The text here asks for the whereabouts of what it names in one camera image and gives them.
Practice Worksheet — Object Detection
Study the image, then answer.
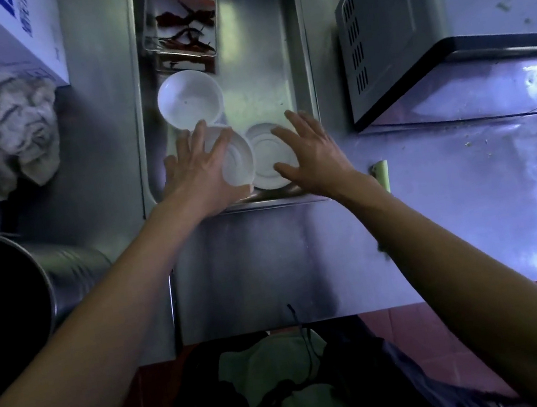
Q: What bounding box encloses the person's right forearm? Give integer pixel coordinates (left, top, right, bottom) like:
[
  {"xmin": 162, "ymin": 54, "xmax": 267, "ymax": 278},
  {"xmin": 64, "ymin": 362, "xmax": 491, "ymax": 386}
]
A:
[{"xmin": 333, "ymin": 148, "xmax": 537, "ymax": 407}]

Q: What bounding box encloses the dark apron string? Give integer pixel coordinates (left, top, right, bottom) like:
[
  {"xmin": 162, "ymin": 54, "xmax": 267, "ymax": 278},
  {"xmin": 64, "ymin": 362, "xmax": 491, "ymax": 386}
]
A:
[{"xmin": 286, "ymin": 299, "xmax": 327, "ymax": 388}]

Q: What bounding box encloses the person's left forearm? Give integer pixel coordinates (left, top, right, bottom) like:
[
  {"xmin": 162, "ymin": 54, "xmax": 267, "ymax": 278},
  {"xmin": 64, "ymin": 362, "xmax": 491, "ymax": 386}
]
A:
[{"xmin": 0, "ymin": 194, "xmax": 259, "ymax": 407}]

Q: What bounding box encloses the pile of red chilies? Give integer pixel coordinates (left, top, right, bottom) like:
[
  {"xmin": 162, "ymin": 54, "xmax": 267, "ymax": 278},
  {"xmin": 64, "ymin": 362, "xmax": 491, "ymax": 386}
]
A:
[{"xmin": 149, "ymin": 0, "xmax": 225, "ymax": 82}]

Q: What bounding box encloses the person's left hand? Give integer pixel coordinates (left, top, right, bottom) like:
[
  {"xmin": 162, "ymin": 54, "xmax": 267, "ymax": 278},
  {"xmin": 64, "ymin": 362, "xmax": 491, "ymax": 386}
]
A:
[{"xmin": 152, "ymin": 114, "xmax": 255, "ymax": 227}]

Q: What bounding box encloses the dark apron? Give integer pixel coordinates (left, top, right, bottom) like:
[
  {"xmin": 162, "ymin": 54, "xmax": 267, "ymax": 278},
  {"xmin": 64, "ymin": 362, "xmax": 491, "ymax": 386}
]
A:
[{"xmin": 158, "ymin": 292, "xmax": 526, "ymax": 407}]

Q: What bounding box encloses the stainless steel sink basin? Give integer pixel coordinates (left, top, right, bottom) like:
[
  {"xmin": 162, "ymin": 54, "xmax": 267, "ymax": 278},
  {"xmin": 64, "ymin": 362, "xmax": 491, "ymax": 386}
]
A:
[{"xmin": 111, "ymin": 0, "xmax": 335, "ymax": 228}]

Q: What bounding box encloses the crumpled beige cloth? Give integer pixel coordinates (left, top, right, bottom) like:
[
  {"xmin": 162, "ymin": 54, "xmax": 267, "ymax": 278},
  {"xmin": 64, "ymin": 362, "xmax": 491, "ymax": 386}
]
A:
[{"xmin": 0, "ymin": 61, "xmax": 71, "ymax": 202}]

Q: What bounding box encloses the small green object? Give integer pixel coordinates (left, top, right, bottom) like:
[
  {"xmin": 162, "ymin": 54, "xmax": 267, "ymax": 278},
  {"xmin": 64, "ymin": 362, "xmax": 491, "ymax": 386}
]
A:
[{"xmin": 368, "ymin": 158, "xmax": 393, "ymax": 195}]

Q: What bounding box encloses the light green shirt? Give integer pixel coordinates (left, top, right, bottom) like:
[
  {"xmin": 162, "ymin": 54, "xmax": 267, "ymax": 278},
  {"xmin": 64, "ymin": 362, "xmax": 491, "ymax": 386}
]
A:
[{"xmin": 213, "ymin": 322, "xmax": 356, "ymax": 407}]

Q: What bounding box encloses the person's right hand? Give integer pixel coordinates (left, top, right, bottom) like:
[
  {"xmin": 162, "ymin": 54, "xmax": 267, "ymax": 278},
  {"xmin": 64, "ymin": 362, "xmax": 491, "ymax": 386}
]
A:
[{"xmin": 266, "ymin": 99, "xmax": 374, "ymax": 208}]

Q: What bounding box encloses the large steel pot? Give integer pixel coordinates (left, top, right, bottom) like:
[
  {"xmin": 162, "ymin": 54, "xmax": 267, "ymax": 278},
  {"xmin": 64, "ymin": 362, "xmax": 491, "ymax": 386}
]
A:
[{"xmin": 0, "ymin": 204, "xmax": 132, "ymax": 407}]

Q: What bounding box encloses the white saucer plate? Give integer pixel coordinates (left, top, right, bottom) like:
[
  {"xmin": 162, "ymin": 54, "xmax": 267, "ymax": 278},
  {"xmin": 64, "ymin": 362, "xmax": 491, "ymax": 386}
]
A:
[{"xmin": 242, "ymin": 117, "xmax": 305, "ymax": 194}]

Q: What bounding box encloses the metal tray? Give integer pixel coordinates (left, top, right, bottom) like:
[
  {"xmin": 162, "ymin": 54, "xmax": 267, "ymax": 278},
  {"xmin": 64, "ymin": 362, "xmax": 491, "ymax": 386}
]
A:
[{"xmin": 137, "ymin": 0, "xmax": 233, "ymax": 70}]

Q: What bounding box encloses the grey microwave oven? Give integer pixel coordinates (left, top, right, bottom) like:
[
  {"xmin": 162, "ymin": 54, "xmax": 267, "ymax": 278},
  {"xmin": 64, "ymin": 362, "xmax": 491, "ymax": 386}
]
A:
[{"xmin": 332, "ymin": 0, "xmax": 537, "ymax": 142}]

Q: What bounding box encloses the white bowl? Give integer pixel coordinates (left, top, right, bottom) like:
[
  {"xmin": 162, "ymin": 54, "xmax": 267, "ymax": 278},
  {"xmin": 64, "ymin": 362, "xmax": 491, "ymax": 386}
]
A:
[
  {"xmin": 177, "ymin": 118, "xmax": 261, "ymax": 197},
  {"xmin": 153, "ymin": 64, "xmax": 229, "ymax": 135}
]

